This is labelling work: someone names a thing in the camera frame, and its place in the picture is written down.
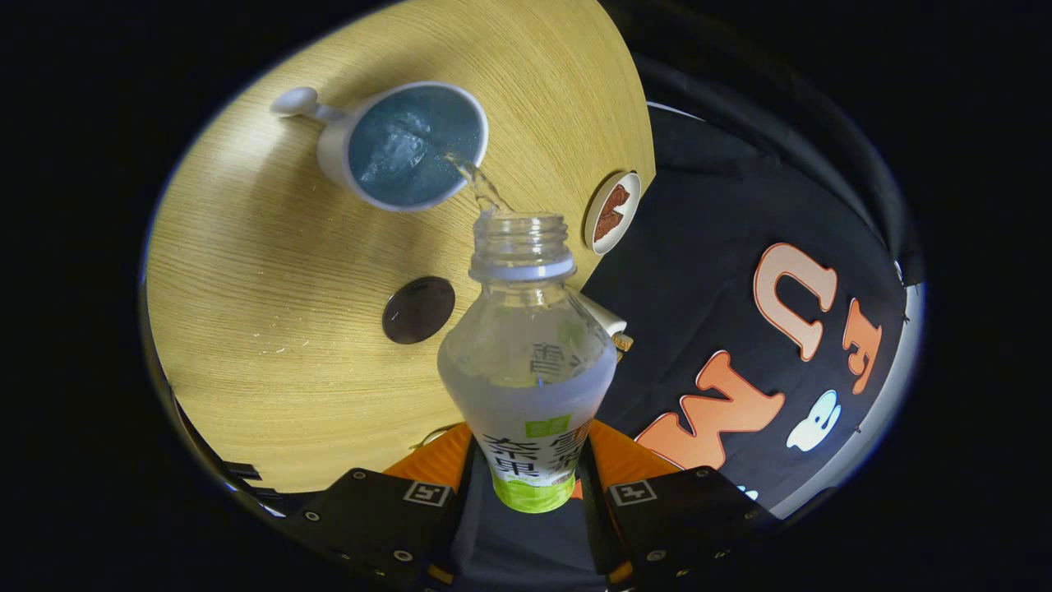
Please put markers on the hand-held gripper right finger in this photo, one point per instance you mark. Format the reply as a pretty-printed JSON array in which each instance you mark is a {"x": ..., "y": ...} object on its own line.
[{"x": 682, "y": 518}]

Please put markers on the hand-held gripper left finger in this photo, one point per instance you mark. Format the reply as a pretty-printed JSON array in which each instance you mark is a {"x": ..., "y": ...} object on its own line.
[{"x": 394, "y": 518}]

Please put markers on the clear juice bottle green label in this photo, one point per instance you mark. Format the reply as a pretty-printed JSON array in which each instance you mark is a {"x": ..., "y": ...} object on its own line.
[{"x": 526, "y": 395}]

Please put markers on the round dark coaster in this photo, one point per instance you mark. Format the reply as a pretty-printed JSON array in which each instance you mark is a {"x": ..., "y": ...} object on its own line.
[{"x": 417, "y": 311}]

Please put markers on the white cup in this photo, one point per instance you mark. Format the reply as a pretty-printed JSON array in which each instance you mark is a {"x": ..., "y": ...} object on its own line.
[{"x": 411, "y": 144}]

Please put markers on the toast slice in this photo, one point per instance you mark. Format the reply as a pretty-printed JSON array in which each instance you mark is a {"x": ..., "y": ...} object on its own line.
[{"x": 622, "y": 342}]

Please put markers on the white toaster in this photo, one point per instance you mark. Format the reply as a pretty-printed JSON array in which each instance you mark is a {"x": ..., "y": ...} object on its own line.
[{"x": 604, "y": 316}]

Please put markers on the wooden table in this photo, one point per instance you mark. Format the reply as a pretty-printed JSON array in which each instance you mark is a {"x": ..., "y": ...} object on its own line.
[{"x": 288, "y": 288}]

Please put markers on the brown meat piece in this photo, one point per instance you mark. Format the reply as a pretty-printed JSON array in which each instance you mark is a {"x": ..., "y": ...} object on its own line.
[
  {"x": 619, "y": 198},
  {"x": 606, "y": 224}
]

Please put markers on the white round plate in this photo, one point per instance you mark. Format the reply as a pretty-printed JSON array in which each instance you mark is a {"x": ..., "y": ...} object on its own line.
[{"x": 633, "y": 185}]

